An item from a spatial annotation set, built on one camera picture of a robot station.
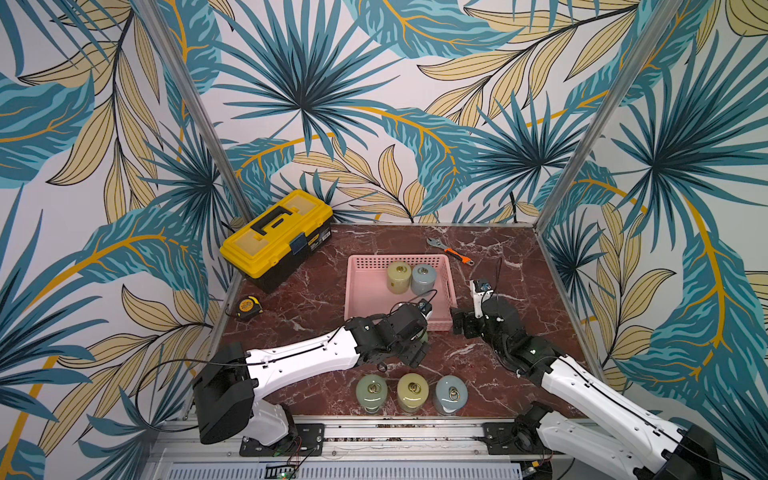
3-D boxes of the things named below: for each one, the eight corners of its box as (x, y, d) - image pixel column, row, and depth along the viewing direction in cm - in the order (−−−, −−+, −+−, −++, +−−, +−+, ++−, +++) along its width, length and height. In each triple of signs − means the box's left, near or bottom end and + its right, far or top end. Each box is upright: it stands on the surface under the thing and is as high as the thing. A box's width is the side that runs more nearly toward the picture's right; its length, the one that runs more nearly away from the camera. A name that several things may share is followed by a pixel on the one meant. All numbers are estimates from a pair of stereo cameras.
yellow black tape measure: (239, 320, 95) (235, 314, 93) (245, 302, 99) (241, 296, 97) (259, 320, 95) (255, 314, 93) (264, 302, 100) (261, 296, 97)
